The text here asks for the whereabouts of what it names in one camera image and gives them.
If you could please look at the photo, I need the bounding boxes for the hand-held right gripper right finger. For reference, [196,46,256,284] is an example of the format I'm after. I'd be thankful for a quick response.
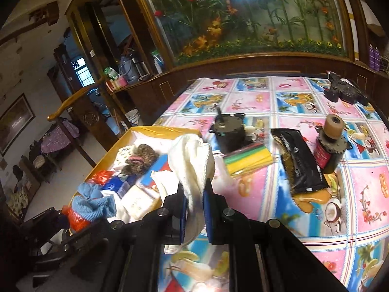
[203,179,350,292]

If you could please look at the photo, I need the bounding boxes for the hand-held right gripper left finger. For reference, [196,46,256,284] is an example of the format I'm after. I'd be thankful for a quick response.
[61,183,187,292]

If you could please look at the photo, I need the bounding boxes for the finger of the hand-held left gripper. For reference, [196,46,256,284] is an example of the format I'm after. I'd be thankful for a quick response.
[18,207,72,241]

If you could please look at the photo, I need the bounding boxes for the white towel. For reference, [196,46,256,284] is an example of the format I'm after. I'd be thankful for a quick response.
[150,134,216,254]

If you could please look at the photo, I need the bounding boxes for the white foam box yellow tape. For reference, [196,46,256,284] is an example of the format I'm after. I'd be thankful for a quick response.
[68,126,203,228]

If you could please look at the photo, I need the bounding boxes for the orange plastic bag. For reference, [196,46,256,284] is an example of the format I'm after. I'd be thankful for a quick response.
[62,205,92,232]

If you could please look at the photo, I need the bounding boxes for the plain white tissue pack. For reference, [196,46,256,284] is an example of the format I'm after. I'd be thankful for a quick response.
[122,185,161,219]

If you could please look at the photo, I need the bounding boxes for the blue towel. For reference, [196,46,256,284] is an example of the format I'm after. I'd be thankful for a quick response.
[71,182,117,221]

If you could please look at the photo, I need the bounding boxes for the red and blue box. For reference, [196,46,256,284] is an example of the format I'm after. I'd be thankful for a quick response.
[141,155,171,189]

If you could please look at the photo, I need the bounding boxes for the pack of coloured sticks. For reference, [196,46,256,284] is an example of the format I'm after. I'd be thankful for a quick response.
[223,142,274,178]

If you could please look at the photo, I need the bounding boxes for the red plastic bag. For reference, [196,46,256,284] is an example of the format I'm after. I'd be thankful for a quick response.
[88,170,114,186]

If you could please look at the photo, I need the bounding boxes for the blue white tissue pack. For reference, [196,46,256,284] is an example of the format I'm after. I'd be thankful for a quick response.
[105,175,137,198]

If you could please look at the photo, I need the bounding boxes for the brown fuzzy hat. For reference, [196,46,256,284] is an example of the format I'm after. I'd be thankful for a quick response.
[122,144,160,175]

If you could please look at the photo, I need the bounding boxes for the black round container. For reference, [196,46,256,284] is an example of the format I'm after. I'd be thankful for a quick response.
[210,107,247,154]

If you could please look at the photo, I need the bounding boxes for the table with purple cloth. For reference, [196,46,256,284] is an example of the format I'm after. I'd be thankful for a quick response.
[41,122,80,155]

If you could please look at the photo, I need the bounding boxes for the framed picture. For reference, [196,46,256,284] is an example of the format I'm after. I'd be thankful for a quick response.
[0,94,35,155]

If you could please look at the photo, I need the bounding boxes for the black foil packet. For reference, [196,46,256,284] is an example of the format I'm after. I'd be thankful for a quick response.
[270,128,330,200]

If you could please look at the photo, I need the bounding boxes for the white bucket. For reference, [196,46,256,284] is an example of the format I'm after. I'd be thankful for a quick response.
[122,109,141,128]

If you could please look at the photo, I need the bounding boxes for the wooden chair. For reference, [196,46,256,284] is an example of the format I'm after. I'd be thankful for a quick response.
[47,77,122,168]

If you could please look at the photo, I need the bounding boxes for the printed pink tablecloth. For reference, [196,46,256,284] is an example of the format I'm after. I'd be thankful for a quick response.
[152,76,389,292]

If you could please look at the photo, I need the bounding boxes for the black geared cylinder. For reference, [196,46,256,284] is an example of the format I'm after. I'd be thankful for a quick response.
[313,132,348,174]

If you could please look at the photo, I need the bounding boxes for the pink box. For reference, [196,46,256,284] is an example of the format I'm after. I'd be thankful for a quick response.
[106,77,128,91]

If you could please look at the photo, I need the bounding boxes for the brown tape roll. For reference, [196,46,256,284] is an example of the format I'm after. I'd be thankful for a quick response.
[324,114,345,139]

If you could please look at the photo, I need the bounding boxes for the white plastic bottle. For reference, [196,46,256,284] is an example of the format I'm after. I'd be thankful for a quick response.
[152,50,165,74]

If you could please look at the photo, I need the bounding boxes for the steel kettle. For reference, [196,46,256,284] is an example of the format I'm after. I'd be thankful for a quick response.
[135,59,149,78]

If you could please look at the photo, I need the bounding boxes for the blue thermos jug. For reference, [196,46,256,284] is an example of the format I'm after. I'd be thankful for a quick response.
[119,52,139,84]

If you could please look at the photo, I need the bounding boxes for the white roll yellow bands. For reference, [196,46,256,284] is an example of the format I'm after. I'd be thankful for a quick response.
[336,0,361,61]

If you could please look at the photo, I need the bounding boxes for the floral wall panel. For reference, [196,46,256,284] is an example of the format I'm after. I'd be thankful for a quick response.
[131,0,356,66]

